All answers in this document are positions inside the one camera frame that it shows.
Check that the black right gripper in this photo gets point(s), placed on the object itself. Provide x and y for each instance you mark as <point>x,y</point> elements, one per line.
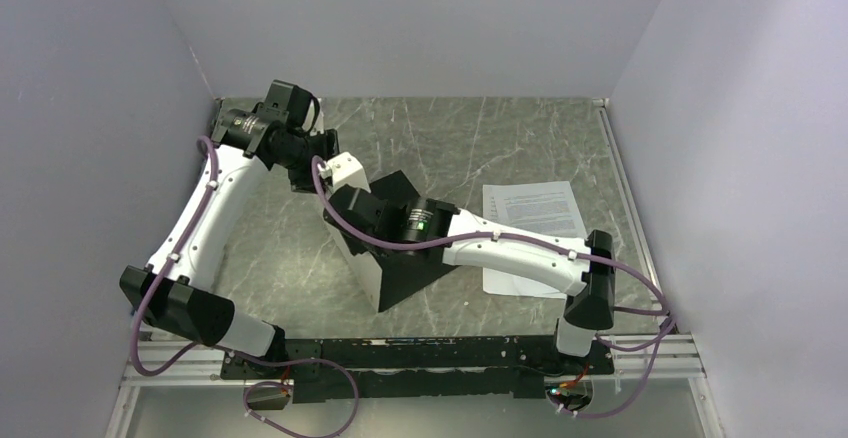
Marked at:
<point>356,245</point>

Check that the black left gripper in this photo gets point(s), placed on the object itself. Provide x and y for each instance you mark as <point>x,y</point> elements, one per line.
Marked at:
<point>327,141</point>

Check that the beige folder with black inside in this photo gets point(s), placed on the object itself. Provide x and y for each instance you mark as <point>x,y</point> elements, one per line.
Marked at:
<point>390,276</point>

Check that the printed white paper sheet top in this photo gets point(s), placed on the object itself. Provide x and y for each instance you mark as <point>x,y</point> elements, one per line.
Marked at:
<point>548,208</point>

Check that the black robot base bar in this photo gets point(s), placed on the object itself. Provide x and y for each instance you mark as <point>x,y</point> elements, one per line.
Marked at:
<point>520,366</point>

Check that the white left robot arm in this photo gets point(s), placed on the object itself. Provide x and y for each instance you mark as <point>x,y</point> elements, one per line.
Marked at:
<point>174,291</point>

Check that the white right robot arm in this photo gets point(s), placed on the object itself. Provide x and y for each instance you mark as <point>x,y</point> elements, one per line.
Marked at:
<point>574,267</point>

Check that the aluminium frame rail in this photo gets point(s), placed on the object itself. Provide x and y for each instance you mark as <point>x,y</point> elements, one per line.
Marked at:
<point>198,366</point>

